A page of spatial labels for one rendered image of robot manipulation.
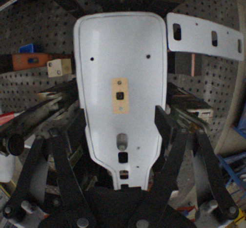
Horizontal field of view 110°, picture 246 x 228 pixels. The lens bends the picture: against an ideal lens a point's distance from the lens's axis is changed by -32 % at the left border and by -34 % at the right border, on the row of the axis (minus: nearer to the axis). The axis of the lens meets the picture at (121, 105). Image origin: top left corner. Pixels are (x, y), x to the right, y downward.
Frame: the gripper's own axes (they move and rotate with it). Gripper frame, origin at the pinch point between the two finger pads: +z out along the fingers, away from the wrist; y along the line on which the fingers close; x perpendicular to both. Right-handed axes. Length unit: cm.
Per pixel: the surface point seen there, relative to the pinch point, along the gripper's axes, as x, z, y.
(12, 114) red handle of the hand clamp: 0.7, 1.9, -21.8
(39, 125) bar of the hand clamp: -1.1, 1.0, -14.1
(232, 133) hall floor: -97, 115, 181
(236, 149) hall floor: -141, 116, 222
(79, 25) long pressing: 17.6, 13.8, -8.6
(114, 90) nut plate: 1.4, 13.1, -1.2
